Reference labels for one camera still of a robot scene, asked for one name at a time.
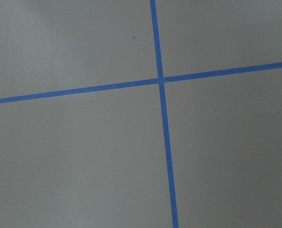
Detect blue tape grid lines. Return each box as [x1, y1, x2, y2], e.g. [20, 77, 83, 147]
[0, 0, 282, 228]

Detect brown paper table cover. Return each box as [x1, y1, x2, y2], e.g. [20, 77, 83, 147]
[0, 0, 282, 228]

